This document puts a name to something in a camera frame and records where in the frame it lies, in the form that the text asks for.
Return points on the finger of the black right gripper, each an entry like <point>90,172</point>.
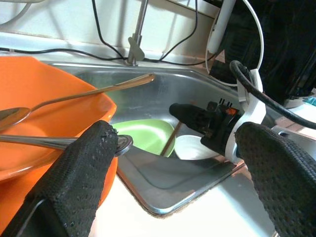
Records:
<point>190,116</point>

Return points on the black appliance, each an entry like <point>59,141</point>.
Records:
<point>288,49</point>

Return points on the orange plastic bowl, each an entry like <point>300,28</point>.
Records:
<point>49,113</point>

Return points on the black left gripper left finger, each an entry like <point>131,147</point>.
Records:
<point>81,172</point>

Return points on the green plastic plate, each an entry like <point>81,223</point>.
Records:
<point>143,134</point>

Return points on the white bowl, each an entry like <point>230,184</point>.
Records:
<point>190,148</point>

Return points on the stainless steel sink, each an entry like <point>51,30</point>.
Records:
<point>160,98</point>

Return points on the metal spoon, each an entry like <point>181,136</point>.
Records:
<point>37,142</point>
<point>74,95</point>

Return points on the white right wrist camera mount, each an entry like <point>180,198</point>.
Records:
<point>254,108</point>

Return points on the metal faucet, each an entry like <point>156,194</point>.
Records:
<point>137,37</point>

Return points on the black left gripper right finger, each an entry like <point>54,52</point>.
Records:
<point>284,177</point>

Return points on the brown wooden chopstick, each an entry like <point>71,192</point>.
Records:
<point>171,140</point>

